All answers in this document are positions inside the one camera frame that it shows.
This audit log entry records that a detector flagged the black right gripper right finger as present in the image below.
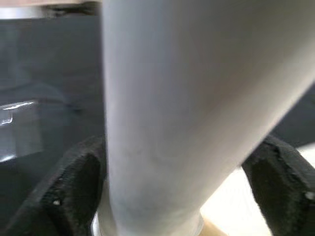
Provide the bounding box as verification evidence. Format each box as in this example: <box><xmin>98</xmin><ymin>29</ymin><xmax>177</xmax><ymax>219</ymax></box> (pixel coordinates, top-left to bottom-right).
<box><xmin>240</xmin><ymin>134</ymin><xmax>315</xmax><ymax>236</ymax></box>

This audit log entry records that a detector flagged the white plastic table leg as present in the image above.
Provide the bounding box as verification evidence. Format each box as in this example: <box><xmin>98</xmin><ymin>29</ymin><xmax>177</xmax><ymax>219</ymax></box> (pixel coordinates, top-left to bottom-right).
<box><xmin>101</xmin><ymin>0</ymin><xmax>315</xmax><ymax>236</ymax></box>

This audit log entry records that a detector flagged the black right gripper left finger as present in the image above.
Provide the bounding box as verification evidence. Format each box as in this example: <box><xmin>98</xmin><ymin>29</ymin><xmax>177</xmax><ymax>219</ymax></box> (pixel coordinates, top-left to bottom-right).
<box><xmin>0</xmin><ymin>134</ymin><xmax>107</xmax><ymax>236</ymax></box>

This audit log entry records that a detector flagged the black table cloth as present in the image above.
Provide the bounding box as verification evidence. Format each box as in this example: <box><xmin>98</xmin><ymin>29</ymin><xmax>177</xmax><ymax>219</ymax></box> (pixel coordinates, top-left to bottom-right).
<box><xmin>0</xmin><ymin>14</ymin><xmax>315</xmax><ymax>236</ymax></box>

